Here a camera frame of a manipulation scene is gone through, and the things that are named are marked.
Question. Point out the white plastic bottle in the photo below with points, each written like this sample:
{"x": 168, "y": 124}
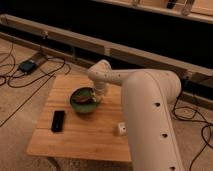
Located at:
{"x": 121, "y": 128}

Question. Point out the black phone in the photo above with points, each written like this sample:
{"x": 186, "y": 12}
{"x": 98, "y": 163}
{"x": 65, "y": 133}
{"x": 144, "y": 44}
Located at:
{"x": 57, "y": 122}

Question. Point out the long wooden beam rail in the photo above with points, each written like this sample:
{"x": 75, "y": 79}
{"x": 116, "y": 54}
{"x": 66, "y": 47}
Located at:
{"x": 200, "y": 75}

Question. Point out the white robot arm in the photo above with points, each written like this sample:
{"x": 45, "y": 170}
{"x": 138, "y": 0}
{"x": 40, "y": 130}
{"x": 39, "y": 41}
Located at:
{"x": 145, "y": 95}

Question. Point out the green ceramic bowl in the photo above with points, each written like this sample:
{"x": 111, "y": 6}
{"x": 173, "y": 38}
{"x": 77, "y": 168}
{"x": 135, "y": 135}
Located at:
{"x": 84, "y": 108}

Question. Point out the wooden folding table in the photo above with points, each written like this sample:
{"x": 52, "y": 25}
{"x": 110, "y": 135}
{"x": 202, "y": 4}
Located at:
{"x": 93, "y": 136}

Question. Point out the brown food in bowl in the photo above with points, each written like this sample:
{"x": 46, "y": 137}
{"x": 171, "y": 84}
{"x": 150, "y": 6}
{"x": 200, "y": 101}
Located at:
{"x": 82, "y": 100}

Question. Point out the black power adapter box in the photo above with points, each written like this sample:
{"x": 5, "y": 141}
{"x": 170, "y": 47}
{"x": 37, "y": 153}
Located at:
{"x": 27, "y": 66}

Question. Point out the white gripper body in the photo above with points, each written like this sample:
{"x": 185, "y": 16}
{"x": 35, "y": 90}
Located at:
{"x": 100, "y": 89}

